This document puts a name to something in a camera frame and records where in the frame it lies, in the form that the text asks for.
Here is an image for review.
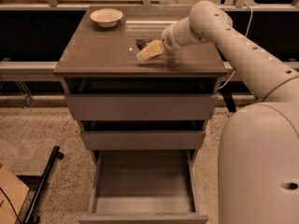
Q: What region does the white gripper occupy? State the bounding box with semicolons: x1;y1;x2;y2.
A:
136;24;181;61

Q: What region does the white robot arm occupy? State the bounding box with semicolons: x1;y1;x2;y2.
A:
136;1;299;224

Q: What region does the grey drawer cabinet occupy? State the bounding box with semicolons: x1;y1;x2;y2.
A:
54;7;227;162

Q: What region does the top grey drawer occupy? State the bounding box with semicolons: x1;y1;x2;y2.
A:
64;77;219;121

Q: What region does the middle grey drawer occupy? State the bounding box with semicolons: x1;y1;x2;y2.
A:
81;120;206;150

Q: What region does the bottom grey open drawer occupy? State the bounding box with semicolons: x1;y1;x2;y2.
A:
78;150;208;224

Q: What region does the white ceramic bowl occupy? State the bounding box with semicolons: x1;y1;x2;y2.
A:
90;8;123;28

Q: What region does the cardboard box left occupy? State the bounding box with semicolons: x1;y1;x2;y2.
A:
0;164;29;224

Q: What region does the black metal bar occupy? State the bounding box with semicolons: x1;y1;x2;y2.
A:
22;146;64;224

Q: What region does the black bracket post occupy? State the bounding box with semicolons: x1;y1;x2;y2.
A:
220;83;236;113

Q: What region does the white cable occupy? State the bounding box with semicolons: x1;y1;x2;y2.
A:
218;3;254;91

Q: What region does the black thin cable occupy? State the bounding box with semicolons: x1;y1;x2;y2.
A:
0;187;23;224

